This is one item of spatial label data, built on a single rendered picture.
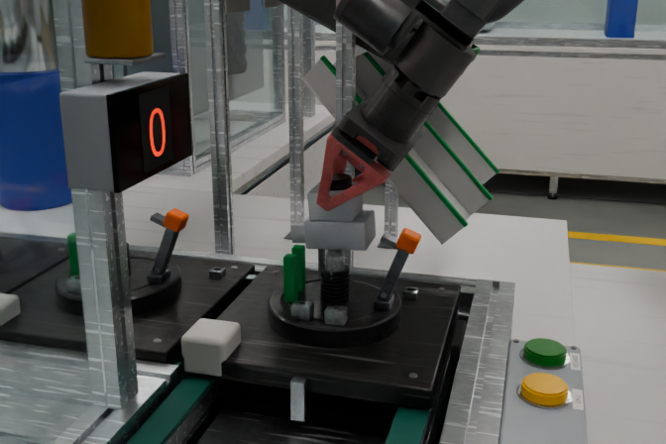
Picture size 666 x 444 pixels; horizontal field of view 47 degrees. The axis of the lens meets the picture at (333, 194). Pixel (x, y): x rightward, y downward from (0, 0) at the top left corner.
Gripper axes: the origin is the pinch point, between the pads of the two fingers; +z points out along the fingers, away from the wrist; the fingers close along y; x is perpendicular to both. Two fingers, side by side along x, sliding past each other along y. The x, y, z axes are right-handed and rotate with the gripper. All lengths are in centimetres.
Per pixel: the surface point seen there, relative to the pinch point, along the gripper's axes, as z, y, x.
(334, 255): 4.8, 1.0, 3.9
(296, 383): 10.9, 13.5, 8.3
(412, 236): -2.0, 0.7, 8.8
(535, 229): 10, -68, 31
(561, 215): 78, -353, 92
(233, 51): 35, -112, -48
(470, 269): 15, -45, 23
